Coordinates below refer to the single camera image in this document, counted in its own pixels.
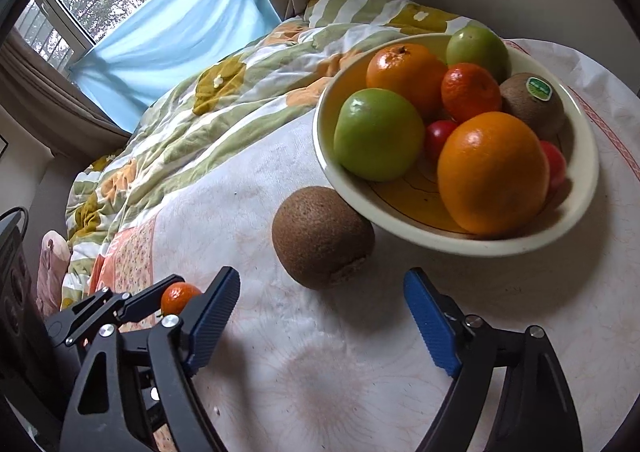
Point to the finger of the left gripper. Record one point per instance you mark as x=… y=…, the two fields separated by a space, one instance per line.
x=104 y=306
x=143 y=304

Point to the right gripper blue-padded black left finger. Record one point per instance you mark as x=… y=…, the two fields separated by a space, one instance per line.
x=178 y=346

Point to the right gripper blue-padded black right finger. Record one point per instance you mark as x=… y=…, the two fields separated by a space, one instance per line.
x=536 y=411

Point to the small mandarin orange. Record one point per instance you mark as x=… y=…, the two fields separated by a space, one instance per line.
x=176 y=297

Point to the plain brown kiwi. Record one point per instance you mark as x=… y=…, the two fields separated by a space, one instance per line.
x=319 y=239

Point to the large orange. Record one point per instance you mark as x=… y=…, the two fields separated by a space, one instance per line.
x=411 y=71
x=492 y=175

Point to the red cherry tomato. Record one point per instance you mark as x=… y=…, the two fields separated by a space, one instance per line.
x=436 y=135
x=557 y=166

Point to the green apple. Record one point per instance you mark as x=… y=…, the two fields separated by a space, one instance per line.
x=378 y=135
x=480 y=46

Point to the kiwi with green sticker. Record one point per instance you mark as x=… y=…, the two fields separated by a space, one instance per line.
x=534 y=101

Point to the pink pillow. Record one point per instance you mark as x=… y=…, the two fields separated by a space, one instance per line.
x=54 y=258

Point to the grey bed headboard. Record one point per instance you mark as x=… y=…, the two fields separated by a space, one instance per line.
x=48 y=208

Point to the framed building picture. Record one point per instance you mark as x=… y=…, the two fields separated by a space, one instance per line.
x=3 y=145

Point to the white pink-bordered cloth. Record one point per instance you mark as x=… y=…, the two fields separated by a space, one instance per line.
x=346 y=369

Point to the left beige curtain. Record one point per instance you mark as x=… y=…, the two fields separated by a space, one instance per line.
x=51 y=108

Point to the cream duck-pattern bowl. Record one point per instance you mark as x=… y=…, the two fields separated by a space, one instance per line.
x=410 y=206

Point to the green striped floral duvet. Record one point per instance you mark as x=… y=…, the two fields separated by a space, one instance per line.
x=221 y=111

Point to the light blue hanging cloth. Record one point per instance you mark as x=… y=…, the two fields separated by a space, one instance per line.
x=161 y=44

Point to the large orange in bowl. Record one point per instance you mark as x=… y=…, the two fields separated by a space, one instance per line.
x=411 y=71

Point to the green apple in bowl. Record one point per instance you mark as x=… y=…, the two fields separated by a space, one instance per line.
x=480 y=46

